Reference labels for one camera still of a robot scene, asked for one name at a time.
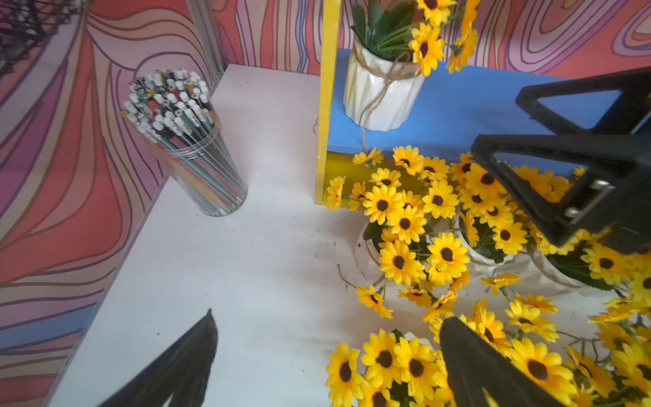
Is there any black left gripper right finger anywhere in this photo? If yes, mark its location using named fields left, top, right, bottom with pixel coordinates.
left=440, top=317, right=561, bottom=407

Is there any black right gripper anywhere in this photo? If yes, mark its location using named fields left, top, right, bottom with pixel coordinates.
left=471, top=67, right=650, bottom=254

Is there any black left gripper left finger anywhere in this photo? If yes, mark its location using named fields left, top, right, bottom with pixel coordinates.
left=102, top=310, right=219, bottom=406

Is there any shelf sunflower pot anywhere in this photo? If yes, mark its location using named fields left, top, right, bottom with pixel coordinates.
left=459, top=273, right=578, bottom=406
left=565, top=296, right=650, bottom=406
left=325, top=318, right=456, bottom=406
left=343, top=1, right=480, bottom=133
left=451, top=153, right=529, bottom=266
left=327, top=146, right=470, bottom=324
left=510, top=163, right=651, bottom=298

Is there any yellow wooden shelf unit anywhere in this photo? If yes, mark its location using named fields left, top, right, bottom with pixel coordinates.
left=314, top=0, right=651, bottom=207

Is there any clear cup of pencils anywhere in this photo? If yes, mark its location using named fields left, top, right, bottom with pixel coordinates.
left=122, top=70, right=248, bottom=217

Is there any aluminium frame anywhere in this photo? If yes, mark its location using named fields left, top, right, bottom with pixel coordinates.
left=186, top=0, right=227, bottom=89

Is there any black wire basket left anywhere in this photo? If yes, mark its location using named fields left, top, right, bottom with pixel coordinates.
left=1, top=0, right=93, bottom=78

